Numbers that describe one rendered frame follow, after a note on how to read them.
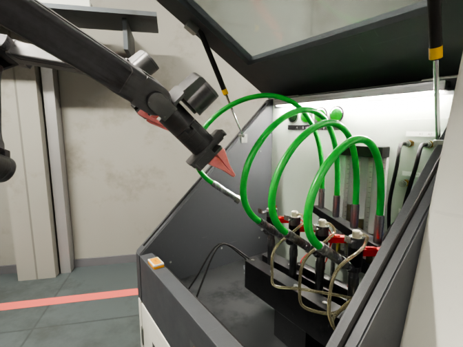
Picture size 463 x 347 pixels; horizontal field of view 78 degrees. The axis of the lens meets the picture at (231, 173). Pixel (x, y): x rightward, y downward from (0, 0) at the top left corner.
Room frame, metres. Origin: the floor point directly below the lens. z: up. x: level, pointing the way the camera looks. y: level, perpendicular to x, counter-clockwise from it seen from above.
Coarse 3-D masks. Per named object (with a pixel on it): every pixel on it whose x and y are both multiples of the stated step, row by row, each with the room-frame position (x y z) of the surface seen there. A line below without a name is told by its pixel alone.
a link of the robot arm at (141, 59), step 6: (138, 54) 0.85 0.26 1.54; (144, 54) 0.84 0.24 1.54; (132, 60) 0.85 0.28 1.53; (138, 60) 0.83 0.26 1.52; (144, 60) 0.83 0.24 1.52; (150, 60) 0.83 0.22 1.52; (138, 66) 0.83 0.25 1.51; (144, 66) 0.83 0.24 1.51; (150, 66) 0.84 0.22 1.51; (156, 66) 0.85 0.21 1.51; (150, 72) 0.84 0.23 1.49
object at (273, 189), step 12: (324, 120) 0.59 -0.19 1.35; (336, 120) 0.61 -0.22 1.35; (312, 132) 0.56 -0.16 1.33; (348, 132) 0.63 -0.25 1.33; (288, 156) 0.53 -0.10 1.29; (276, 168) 0.52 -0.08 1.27; (276, 180) 0.51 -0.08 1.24; (276, 216) 0.51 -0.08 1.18; (276, 228) 0.52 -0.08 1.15; (300, 240) 0.55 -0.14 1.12
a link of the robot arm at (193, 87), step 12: (180, 84) 0.61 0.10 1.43; (192, 84) 0.58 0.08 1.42; (204, 84) 0.60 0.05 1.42; (156, 96) 0.54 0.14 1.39; (180, 96) 0.57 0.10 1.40; (192, 96) 0.59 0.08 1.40; (204, 96) 0.60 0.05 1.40; (216, 96) 0.61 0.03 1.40; (156, 108) 0.54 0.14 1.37; (168, 108) 0.56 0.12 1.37; (204, 108) 0.61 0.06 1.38
